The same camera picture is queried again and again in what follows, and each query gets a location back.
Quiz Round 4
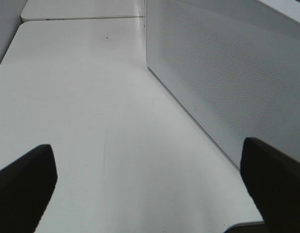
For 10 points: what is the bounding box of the white microwave oven body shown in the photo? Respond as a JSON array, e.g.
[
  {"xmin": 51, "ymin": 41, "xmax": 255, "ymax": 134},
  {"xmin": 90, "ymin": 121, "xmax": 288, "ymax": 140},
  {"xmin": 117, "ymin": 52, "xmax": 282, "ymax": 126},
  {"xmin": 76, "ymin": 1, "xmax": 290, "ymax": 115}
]
[{"xmin": 258, "ymin": 0, "xmax": 300, "ymax": 24}]

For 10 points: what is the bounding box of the white microwave door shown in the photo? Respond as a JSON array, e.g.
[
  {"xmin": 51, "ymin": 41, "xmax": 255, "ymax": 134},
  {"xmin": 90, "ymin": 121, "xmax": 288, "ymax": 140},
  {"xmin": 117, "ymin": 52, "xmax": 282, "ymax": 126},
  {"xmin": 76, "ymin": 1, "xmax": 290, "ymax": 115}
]
[{"xmin": 146, "ymin": 0, "xmax": 300, "ymax": 164}]

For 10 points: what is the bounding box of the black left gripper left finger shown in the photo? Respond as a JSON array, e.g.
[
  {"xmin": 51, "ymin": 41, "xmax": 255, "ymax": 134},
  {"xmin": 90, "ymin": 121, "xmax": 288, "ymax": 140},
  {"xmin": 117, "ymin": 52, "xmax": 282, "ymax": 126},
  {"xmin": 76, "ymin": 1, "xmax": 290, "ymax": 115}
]
[{"xmin": 0, "ymin": 144, "xmax": 58, "ymax": 233}]

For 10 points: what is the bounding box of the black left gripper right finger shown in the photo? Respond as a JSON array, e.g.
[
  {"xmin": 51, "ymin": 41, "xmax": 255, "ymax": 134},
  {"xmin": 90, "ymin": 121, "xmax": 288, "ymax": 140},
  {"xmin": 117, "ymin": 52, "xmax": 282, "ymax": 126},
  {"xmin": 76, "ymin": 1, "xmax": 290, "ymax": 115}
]
[{"xmin": 240, "ymin": 137, "xmax": 300, "ymax": 233}]

